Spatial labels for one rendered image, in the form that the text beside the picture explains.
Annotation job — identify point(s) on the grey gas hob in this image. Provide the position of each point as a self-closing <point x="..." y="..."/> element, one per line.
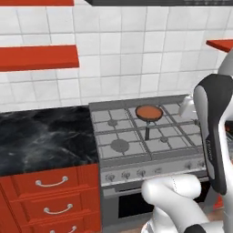
<point x="121" y="130"/>

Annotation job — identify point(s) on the grey oven door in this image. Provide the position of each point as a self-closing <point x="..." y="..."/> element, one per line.
<point x="130" y="209"/>

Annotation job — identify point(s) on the grey hob knob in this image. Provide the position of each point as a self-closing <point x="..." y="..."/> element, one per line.
<point x="111" y="177"/>
<point x="201" y="164"/>
<point x="188" y="165"/>
<point x="140" y="173"/>
<point x="125" y="175"/>

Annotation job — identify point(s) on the dark range hood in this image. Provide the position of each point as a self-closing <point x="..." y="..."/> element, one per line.
<point x="157" y="2"/>

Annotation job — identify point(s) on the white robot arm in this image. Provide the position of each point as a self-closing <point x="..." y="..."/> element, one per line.
<point x="212" y="127"/>

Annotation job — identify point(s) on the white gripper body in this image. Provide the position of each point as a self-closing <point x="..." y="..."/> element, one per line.
<point x="188" y="106"/>

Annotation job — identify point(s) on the red wall shelf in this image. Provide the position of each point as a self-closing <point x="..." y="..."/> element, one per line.
<point x="221" y="45"/>
<point x="36" y="57"/>
<point x="36" y="2"/>

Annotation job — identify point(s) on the red drawer front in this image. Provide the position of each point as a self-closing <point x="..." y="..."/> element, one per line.
<point x="33" y="209"/>
<point x="27" y="183"/>
<point x="39" y="228"/>

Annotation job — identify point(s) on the saucepan with orange marinade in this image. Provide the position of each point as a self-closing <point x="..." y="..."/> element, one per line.
<point x="148" y="112"/>

